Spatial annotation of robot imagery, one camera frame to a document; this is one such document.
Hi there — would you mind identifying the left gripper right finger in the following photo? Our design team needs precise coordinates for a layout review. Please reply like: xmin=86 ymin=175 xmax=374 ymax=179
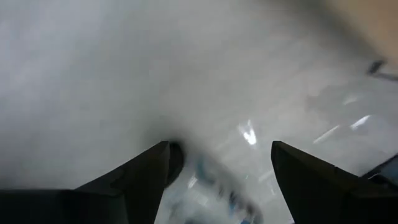
xmin=271 ymin=141 xmax=398 ymax=224

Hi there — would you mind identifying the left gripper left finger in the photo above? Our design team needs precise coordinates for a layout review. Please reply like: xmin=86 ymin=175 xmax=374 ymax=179
xmin=0 ymin=141 xmax=171 ymax=224

